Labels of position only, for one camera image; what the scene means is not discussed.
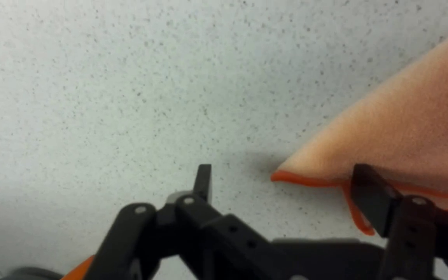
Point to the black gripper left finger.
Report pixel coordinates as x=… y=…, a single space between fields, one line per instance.
x=205 y=230

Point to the grey blue bowl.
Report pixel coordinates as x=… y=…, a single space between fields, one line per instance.
x=31 y=274

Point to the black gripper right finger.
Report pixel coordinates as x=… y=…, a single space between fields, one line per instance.
x=412 y=235

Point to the orange microfibre cloth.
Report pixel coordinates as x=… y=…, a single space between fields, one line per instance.
x=415 y=129

